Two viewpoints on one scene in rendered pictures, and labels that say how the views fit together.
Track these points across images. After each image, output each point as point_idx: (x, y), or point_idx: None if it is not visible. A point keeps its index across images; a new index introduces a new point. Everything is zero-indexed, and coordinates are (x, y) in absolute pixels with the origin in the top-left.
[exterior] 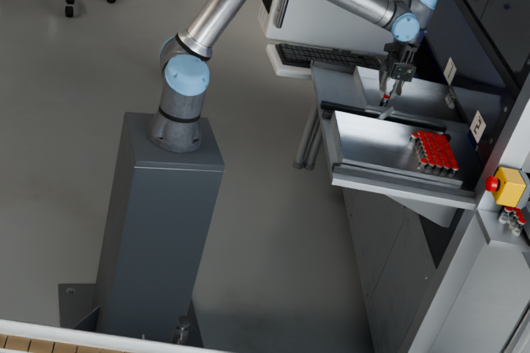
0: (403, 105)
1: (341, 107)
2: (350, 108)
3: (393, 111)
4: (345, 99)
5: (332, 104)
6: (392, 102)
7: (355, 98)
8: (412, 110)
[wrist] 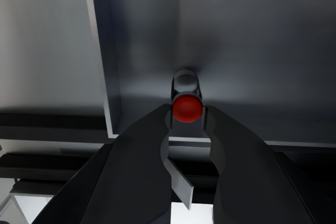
0: (310, 2)
1: (37, 140)
2: (63, 141)
3: (185, 204)
4: (52, 39)
5: (4, 136)
6: None
7: (88, 16)
8: (334, 33)
